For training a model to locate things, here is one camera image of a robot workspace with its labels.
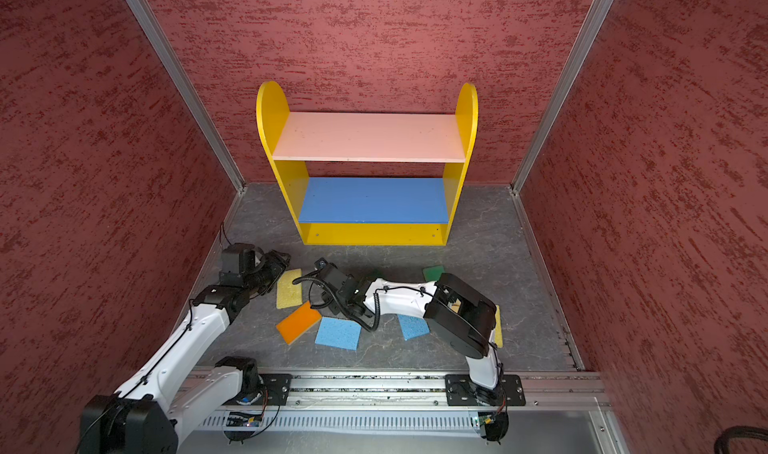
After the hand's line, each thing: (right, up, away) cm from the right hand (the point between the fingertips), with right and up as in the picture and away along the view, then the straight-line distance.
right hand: (335, 296), depth 87 cm
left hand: (-13, +9, -2) cm, 16 cm away
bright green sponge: (+31, +5, +10) cm, 33 cm away
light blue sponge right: (+23, -8, -3) cm, 24 cm away
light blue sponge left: (+2, -9, -4) cm, 10 cm away
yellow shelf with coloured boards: (+10, +25, +1) cm, 27 cm away
